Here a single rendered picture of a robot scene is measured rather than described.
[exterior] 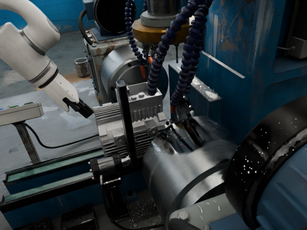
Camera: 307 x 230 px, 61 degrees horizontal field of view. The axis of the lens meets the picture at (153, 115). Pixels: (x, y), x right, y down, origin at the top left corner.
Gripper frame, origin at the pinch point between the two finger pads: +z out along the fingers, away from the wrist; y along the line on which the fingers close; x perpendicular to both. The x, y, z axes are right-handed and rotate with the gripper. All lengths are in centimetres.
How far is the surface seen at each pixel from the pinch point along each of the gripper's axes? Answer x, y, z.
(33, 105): -14.9, -14.2, -7.2
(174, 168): 14.6, 38.7, 2.8
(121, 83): 16.3, 19.7, -9.4
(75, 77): -49, -250, 80
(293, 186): 26, 62, -12
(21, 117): -20.5, -12.9, -7.3
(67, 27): -44, -547, 89
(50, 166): -22.0, 1.5, 6.9
